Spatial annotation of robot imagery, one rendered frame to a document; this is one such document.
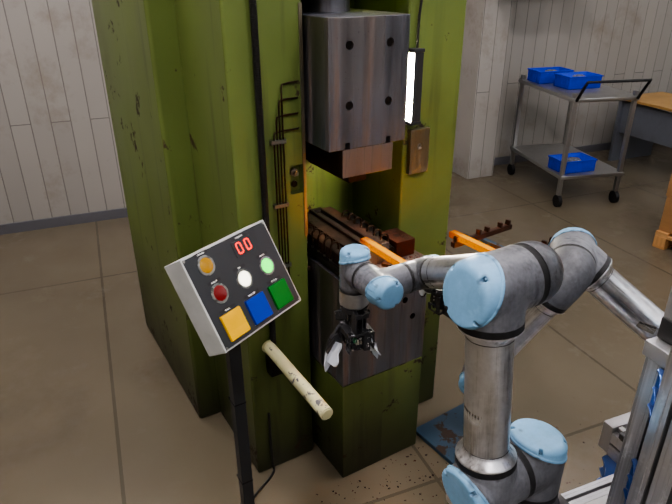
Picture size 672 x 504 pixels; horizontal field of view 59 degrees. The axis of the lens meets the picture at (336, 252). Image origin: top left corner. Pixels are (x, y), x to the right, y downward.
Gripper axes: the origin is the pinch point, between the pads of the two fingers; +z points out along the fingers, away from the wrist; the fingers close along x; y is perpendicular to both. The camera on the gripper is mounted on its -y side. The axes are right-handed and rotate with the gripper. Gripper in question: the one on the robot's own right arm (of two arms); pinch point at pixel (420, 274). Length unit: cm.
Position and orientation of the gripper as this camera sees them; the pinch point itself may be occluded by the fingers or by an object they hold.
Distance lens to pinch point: 191.6
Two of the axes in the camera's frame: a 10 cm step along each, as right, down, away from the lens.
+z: -5.1, -3.6, 7.8
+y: 0.2, 9.0, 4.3
